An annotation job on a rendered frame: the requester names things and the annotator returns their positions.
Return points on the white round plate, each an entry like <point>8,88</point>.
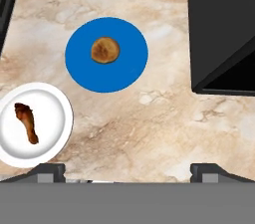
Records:
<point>33,125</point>

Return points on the blue round plate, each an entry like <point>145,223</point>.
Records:
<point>106,54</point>

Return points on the black toaster oven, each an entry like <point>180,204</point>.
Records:
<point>222,29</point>

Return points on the round brown bread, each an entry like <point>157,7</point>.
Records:
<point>105,50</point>

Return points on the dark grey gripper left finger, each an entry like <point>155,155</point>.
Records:
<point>50,171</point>

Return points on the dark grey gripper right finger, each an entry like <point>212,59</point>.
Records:
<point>207,171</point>

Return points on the brown chicken drumstick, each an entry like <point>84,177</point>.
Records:
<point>26,120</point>

